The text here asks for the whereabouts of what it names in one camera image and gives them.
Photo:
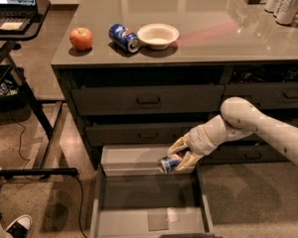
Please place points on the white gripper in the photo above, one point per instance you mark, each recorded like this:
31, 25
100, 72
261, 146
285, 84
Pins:
199, 141

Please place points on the redbull can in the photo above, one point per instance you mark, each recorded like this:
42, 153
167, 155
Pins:
169, 163

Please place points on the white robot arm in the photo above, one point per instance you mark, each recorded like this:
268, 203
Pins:
238, 119

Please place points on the grey middle left drawer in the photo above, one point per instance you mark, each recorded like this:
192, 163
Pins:
146, 133

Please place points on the grey top left drawer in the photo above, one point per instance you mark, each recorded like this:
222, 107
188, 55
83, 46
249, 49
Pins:
146, 99

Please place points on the grey bottom right drawer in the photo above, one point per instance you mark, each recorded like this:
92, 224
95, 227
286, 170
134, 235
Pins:
245, 152

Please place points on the open bottom grey drawer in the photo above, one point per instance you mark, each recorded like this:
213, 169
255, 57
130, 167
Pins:
169, 206

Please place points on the grey top right drawer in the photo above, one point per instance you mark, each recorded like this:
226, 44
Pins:
266, 95

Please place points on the blue pepsi can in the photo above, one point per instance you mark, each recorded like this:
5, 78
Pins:
124, 38

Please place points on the white can front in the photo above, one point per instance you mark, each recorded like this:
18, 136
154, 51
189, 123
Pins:
287, 12

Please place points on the white paper bowl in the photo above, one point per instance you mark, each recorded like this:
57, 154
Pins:
158, 36

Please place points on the red apple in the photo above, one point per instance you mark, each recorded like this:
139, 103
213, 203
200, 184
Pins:
81, 39

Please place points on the black white sneaker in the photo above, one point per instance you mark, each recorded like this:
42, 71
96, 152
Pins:
20, 227

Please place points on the black laptop stand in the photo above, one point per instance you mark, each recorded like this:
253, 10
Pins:
8, 43

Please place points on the open laptop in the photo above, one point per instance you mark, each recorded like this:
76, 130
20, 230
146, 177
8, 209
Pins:
16, 15

